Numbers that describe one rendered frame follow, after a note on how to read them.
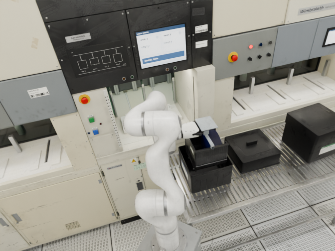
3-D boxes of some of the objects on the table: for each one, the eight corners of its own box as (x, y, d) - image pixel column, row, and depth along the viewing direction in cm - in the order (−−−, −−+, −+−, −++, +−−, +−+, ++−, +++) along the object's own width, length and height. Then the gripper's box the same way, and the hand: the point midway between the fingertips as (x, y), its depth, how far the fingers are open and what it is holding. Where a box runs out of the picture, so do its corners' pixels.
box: (308, 164, 170) (318, 136, 154) (279, 139, 192) (286, 112, 176) (341, 152, 176) (354, 123, 161) (309, 129, 198) (318, 102, 182)
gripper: (182, 136, 136) (214, 128, 139) (174, 119, 149) (203, 112, 152) (183, 146, 141) (214, 138, 143) (175, 129, 154) (203, 122, 156)
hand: (205, 126), depth 147 cm, fingers closed on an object, 4 cm apart
